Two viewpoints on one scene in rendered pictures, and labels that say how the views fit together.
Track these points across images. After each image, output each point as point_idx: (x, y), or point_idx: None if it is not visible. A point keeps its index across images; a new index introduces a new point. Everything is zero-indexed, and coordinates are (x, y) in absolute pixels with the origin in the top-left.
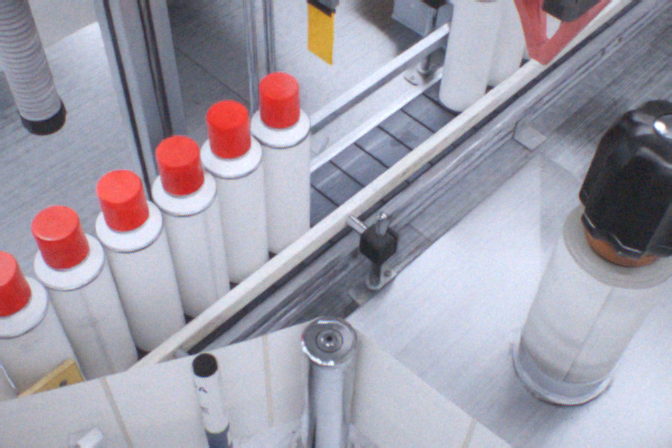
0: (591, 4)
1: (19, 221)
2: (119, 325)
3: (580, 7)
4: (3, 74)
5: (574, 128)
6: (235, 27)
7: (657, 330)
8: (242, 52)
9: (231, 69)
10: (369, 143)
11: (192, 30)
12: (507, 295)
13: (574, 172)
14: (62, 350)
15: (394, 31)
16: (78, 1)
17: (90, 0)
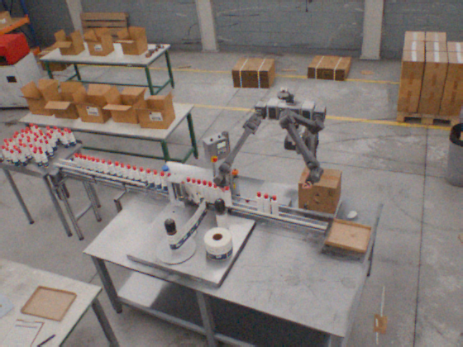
0: (217, 186)
1: None
2: (206, 194)
3: (216, 185)
4: (245, 177)
5: (269, 227)
6: (268, 191)
7: (231, 235)
8: (263, 193)
9: None
10: (247, 206)
11: (264, 187)
12: (230, 223)
13: (260, 229)
14: (200, 191)
15: None
16: (341, 189)
17: (343, 191)
